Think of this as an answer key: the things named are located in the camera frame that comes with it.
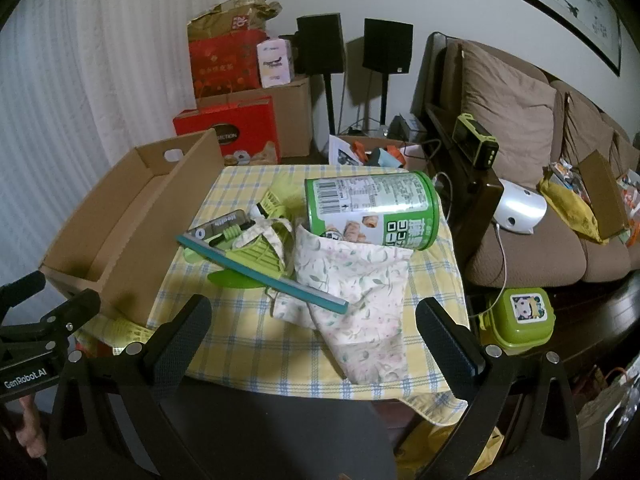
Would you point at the red bag with black oval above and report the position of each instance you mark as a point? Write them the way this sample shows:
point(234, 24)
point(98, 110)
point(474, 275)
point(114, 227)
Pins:
point(225, 125)

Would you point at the red gift bag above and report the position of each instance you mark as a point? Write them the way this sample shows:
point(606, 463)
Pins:
point(225, 65)

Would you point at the brown sofa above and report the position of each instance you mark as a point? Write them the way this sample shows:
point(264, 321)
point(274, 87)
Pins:
point(520, 255)

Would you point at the black speaker stand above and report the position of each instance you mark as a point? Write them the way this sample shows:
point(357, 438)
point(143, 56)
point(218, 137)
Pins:
point(330, 105)
point(385, 100)

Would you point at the flat cardboard piece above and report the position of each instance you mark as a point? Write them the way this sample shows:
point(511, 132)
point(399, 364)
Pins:
point(605, 195)

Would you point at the grey plastic case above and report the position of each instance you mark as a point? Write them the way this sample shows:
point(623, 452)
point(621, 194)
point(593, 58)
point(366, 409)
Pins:
point(220, 222)

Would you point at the colourful snack packets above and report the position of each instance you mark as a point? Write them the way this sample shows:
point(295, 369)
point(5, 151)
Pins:
point(565, 172)

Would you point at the large cardboard box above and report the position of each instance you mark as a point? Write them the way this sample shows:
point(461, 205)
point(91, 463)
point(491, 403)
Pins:
point(292, 115)

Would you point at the person's left hand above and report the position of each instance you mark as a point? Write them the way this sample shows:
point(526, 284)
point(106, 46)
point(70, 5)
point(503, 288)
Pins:
point(31, 430)

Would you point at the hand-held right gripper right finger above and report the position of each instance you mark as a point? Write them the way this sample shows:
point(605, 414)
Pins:
point(446, 341)

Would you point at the black speaker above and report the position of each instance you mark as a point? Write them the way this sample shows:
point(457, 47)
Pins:
point(387, 45)
point(320, 42)

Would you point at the floral cloth bag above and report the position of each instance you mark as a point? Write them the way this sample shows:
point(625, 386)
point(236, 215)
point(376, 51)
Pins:
point(350, 285)

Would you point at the brown paper bag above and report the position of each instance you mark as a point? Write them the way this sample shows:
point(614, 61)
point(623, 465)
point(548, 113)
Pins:
point(225, 17)

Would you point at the large brown cushion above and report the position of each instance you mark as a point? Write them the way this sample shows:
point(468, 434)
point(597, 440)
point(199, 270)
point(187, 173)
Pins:
point(505, 105)

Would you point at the white leaflet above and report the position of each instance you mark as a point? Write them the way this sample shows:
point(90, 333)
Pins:
point(342, 152)

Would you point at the green squeegee with teal blade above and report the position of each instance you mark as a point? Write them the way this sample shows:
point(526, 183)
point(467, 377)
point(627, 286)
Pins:
point(260, 260)

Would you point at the white tissue package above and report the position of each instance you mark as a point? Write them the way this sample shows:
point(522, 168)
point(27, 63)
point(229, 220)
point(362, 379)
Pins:
point(275, 62)

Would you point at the green and black radio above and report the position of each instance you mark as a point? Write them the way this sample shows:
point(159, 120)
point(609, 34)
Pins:
point(475, 142)

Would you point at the low cardboard box with clutter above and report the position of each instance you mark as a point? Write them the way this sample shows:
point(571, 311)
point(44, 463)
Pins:
point(415, 152)

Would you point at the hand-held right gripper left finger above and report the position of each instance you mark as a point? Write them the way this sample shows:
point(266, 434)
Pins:
point(180, 336)

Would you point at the green lunch box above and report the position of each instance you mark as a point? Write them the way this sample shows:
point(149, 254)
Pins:
point(520, 332)

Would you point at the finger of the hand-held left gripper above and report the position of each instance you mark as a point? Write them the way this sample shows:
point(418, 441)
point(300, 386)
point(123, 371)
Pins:
point(25, 287)
point(75, 310)

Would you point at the white curtain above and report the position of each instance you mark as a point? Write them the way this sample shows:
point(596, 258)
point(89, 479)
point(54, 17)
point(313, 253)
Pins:
point(75, 85)

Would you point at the grey electronic box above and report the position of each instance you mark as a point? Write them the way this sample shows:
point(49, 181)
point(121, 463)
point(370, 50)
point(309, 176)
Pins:
point(407, 127)

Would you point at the white rounded device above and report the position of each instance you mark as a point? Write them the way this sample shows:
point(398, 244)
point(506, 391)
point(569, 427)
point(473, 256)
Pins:
point(520, 205)

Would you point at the green snack can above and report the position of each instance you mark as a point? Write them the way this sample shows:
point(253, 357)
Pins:
point(370, 200)

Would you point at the teal tool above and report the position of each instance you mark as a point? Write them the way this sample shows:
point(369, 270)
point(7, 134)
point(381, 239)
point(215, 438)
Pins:
point(384, 156)

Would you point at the yellow checkered tablecloth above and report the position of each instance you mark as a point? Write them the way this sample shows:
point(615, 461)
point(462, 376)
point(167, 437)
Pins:
point(250, 340)

